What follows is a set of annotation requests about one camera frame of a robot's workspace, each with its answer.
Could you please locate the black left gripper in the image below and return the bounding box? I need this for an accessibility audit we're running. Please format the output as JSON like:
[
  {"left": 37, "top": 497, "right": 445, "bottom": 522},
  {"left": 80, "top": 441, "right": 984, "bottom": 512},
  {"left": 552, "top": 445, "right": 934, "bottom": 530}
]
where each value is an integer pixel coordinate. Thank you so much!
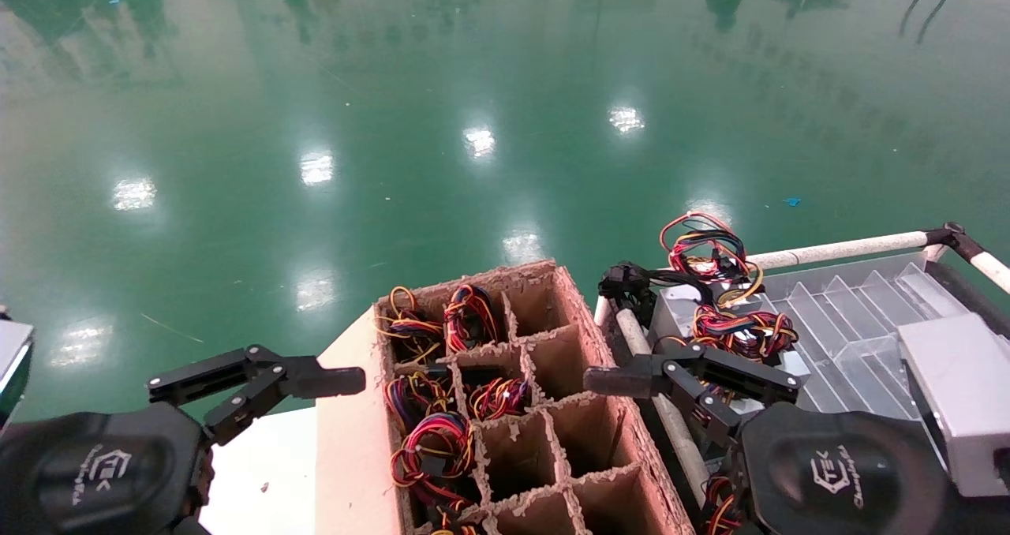
[{"left": 0, "top": 344, "right": 367, "bottom": 535}]

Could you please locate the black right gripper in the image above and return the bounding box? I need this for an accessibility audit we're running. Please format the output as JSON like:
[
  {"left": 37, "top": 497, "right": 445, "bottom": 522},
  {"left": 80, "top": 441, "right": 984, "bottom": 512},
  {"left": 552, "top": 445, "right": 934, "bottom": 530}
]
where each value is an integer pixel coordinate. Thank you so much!
[{"left": 583, "top": 341, "right": 960, "bottom": 535}]

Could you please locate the black pipe corner connector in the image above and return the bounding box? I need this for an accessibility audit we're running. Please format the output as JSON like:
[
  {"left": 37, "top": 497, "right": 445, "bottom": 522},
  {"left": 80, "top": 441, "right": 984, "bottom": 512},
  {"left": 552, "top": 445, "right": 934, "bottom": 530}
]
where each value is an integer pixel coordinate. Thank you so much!
[
  {"left": 597, "top": 261, "right": 657, "bottom": 316},
  {"left": 925, "top": 221, "right": 987, "bottom": 264}
]

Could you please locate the brown cardboard divider box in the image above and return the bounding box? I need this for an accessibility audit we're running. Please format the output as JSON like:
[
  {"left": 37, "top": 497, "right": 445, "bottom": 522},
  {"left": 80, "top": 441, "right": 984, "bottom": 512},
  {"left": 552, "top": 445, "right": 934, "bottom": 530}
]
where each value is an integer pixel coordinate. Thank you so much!
[{"left": 316, "top": 260, "right": 695, "bottom": 535}]

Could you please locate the clear plastic divider tray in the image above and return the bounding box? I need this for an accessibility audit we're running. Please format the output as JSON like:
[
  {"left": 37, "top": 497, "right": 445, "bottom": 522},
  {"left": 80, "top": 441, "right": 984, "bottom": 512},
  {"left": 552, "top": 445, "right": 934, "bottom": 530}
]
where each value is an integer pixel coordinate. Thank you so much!
[{"left": 647, "top": 251, "right": 1010, "bottom": 535}]

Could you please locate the long white frame pipe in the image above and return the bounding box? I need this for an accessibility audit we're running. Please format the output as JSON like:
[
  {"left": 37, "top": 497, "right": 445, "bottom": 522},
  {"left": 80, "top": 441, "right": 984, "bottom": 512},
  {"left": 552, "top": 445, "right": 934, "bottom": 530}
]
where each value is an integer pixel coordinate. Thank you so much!
[{"left": 593, "top": 294, "right": 711, "bottom": 512}]

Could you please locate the power supply with coloured wires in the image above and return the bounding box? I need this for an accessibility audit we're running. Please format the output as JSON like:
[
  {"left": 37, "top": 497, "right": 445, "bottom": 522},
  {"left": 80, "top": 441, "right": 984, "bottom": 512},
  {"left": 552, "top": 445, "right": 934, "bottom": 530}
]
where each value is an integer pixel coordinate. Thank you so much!
[
  {"left": 443, "top": 284, "right": 500, "bottom": 354},
  {"left": 384, "top": 371, "right": 456, "bottom": 435},
  {"left": 426, "top": 503, "right": 484, "bottom": 535},
  {"left": 376, "top": 286, "right": 444, "bottom": 364},
  {"left": 390, "top": 412, "right": 479, "bottom": 509}
]

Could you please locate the coloured wire bundle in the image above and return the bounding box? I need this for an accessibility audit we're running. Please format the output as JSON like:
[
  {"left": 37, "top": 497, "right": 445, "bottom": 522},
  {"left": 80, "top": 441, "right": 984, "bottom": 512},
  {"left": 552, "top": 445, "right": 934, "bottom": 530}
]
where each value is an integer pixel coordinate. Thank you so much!
[{"left": 746, "top": 230, "right": 933, "bottom": 272}]

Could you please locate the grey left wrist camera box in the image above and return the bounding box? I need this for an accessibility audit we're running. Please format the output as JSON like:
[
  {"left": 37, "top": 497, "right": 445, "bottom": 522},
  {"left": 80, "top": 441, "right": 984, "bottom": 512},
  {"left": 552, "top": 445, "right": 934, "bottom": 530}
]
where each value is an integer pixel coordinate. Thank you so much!
[{"left": 0, "top": 318, "right": 36, "bottom": 429}]

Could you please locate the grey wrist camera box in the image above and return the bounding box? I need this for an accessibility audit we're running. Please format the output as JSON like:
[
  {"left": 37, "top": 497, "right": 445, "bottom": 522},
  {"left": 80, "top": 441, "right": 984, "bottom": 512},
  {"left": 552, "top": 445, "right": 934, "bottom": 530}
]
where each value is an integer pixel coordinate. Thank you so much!
[
  {"left": 898, "top": 312, "right": 1010, "bottom": 498},
  {"left": 0, "top": 318, "right": 36, "bottom": 429}
]

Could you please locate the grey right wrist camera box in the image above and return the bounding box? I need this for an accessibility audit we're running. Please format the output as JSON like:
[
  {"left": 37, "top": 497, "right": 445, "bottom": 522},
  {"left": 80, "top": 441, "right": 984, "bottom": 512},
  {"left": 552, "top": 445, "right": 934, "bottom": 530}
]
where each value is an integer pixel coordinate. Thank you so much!
[{"left": 898, "top": 312, "right": 1010, "bottom": 498}]

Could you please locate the short white frame pipe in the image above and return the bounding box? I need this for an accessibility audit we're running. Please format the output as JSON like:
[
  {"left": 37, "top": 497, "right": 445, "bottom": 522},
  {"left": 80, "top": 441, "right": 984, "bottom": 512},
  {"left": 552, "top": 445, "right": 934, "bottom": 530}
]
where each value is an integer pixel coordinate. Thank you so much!
[{"left": 969, "top": 249, "right": 1010, "bottom": 296}]

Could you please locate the black floor cable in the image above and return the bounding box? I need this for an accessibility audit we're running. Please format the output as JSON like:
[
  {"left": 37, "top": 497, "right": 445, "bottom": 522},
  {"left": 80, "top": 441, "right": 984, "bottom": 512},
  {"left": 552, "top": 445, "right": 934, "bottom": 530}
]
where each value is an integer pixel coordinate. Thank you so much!
[{"left": 915, "top": 0, "right": 970, "bottom": 45}]

